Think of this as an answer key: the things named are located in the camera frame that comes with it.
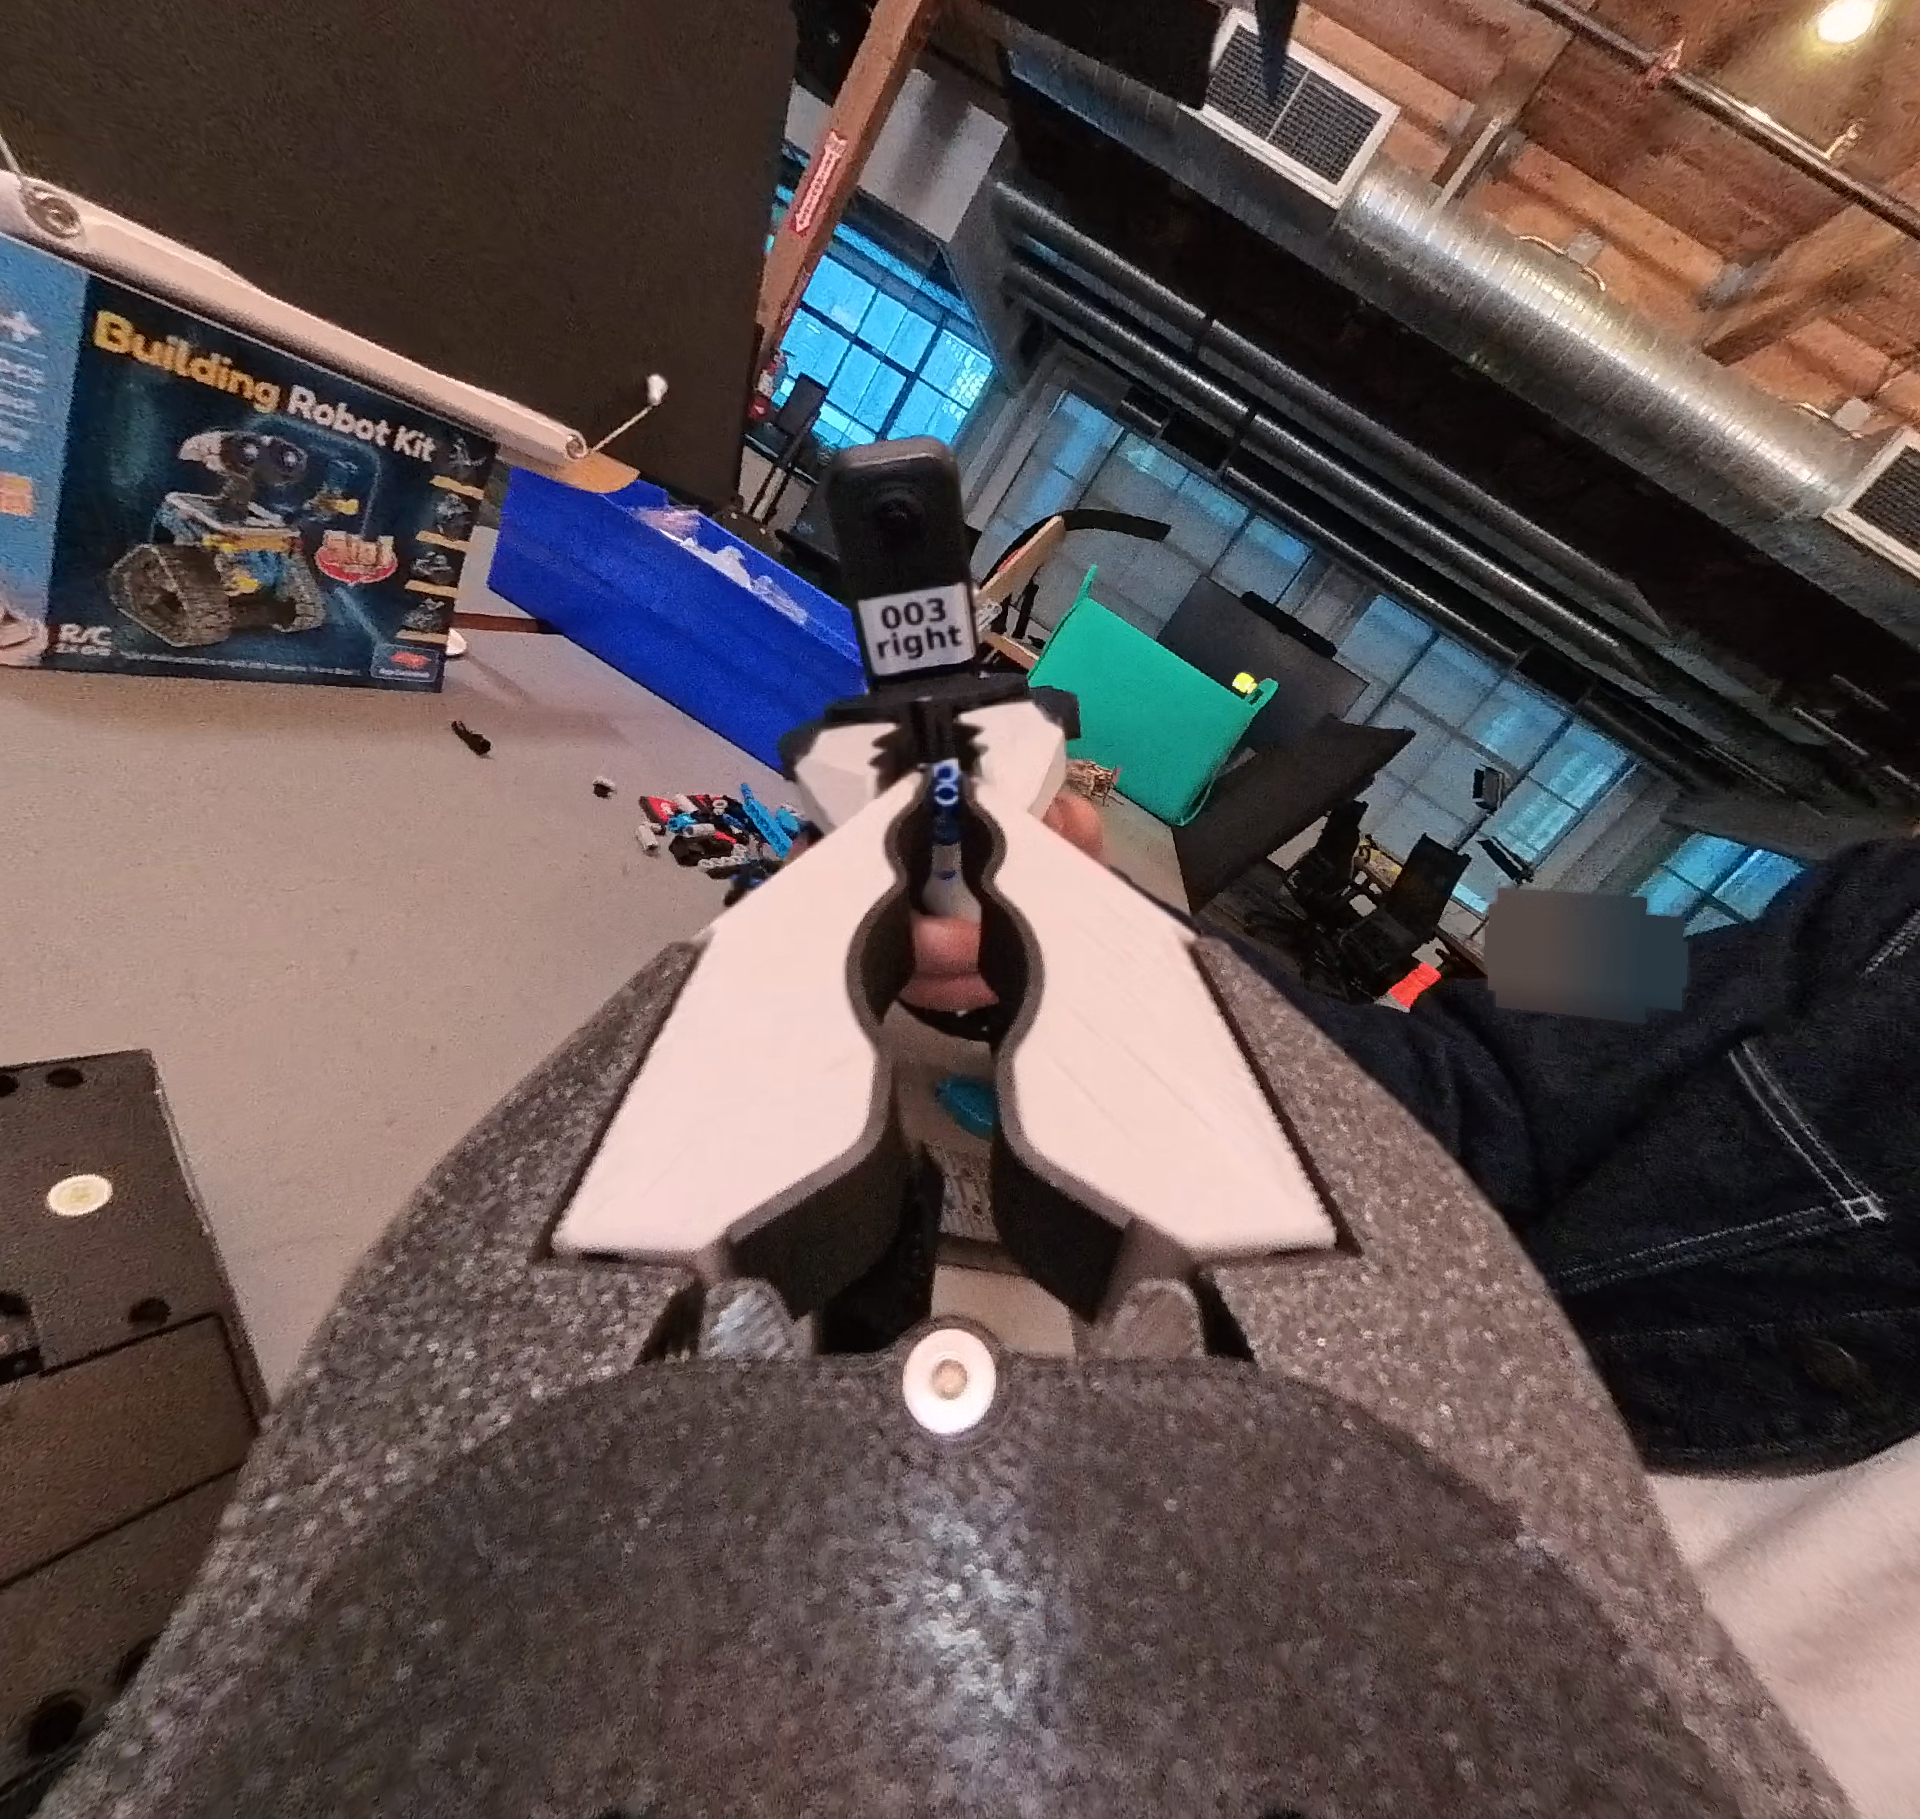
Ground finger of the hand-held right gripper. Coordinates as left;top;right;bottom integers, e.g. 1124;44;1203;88
966;709;1071;819
793;728;921;840

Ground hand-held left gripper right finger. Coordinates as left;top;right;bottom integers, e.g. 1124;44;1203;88
975;781;1340;1321

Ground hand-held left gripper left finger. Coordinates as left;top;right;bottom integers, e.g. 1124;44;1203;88
552;783;924;1271

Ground black motor battery block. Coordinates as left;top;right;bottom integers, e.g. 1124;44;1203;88
0;1052;272;1775

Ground person's right forearm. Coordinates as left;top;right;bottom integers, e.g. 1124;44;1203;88
1199;935;1532;1236

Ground person's right hand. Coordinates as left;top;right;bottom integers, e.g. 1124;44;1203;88
900;791;1106;1018

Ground teal fabric tote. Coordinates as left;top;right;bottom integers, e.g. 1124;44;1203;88
1027;566;1280;832

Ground pile of red black bricks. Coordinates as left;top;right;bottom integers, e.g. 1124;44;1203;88
633;781;824;909

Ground clear plastic bags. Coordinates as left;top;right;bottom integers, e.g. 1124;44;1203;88
630;504;824;609

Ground blue plastic bin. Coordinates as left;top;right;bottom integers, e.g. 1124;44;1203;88
486;466;875;774

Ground person's denim jacket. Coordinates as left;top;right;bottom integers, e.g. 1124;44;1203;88
1439;836;1920;1476

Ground white ceiling vent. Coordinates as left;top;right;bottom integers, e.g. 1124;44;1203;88
1197;9;1404;212
1821;431;1920;578

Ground white plank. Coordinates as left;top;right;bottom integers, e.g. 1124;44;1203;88
0;169;641;496

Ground black partition panel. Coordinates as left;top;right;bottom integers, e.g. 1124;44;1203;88
0;0;800;513

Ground blue robot kit box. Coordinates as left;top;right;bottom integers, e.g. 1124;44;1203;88
0;233;500;692

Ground person's pale trousers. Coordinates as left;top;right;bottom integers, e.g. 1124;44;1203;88
1641;1443;1920;1819

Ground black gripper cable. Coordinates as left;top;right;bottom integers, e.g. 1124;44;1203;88
975;506;1175;620

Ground wire with white plug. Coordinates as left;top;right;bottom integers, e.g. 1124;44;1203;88
576;372;670;460

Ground wooden post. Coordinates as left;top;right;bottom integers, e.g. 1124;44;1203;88
755;0;996;354

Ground silver air duct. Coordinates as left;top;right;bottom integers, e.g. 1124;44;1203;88
1330;169;1881;535

